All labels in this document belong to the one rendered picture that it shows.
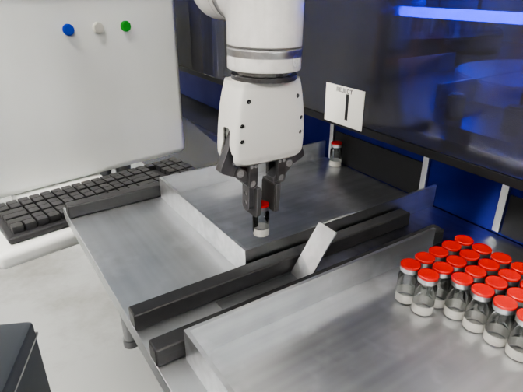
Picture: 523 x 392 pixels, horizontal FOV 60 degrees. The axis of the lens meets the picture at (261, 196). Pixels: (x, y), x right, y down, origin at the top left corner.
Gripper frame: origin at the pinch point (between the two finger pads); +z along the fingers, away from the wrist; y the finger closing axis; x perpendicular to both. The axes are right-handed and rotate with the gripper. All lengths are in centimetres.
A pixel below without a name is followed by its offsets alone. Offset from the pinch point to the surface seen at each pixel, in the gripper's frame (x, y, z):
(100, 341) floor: -96, 6, 95
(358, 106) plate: -3.7, -19.5, -8.6
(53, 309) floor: -124, 16, 95
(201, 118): -65, -24, 8
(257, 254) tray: 6.1, 4.4, 4.2
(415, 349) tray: 25.1, -0.9, 6.2
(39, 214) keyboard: -35.7, 22.4, 12.1
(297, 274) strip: 9.7, 1.3, 6.0
